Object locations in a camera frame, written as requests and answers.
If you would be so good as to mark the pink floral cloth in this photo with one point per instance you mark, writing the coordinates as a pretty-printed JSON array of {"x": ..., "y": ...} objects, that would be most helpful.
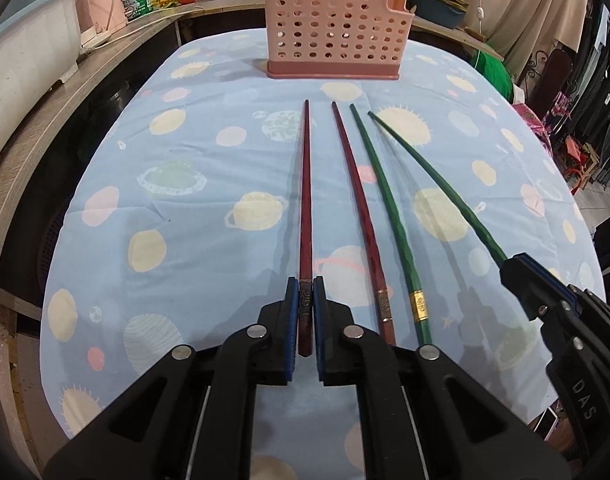
[{"x": 532, "y": 117}]

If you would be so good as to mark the pink perforated utensil holder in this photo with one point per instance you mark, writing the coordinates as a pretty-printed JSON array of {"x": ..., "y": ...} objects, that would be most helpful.
[{"x": 335, "y": 25}]

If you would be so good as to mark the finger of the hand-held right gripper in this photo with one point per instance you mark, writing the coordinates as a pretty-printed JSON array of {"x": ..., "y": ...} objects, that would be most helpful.
[
  {"x": 530, "y": 290},
  {"x": 550, "y": 277}
]

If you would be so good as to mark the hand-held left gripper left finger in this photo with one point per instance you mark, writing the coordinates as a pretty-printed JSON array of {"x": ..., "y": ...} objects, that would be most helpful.
[{"x": 290, "y": 330}]

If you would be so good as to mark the green chopstick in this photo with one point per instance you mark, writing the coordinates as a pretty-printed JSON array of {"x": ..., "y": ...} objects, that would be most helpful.
[
  {"x": 387, "y": 200},
  {"x": 435, "y": 165}
]

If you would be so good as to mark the dark red chopstick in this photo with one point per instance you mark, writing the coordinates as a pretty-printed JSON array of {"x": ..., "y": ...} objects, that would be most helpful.
[
  {"x": 305, "y": 200},
  {"x": 357, "y": 195}
]

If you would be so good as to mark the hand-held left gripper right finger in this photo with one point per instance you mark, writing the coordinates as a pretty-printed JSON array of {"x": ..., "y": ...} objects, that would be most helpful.
[{"x": 319, "y": 330}]

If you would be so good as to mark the blue planter with greens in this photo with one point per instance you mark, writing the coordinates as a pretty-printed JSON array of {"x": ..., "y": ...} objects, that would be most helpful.
[{"x": 437, "y": 5}]

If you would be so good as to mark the printed blue tablecloth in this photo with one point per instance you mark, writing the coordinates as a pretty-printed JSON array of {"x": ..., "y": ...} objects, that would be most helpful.
[{"x": 200, "y": 240}]

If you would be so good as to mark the beige curtain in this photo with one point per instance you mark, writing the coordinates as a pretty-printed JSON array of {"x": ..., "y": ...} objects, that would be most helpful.
[{"x": 525, "y": 10}]

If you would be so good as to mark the dark chair back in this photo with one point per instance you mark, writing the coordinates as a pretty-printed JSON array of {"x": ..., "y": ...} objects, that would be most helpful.
[{"x": 550, "y": 85}]

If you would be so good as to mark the green and white box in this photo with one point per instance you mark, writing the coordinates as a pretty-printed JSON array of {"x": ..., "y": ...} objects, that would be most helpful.
[{"x": 137, "y": 4}]

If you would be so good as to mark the green plastic bag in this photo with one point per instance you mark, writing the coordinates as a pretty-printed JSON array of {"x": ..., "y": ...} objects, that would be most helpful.
[{"x": 495, "y": 75}]

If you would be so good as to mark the white plastic tub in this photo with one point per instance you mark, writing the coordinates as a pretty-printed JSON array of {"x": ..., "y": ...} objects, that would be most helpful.
[{"x": 20, "y": 50}]

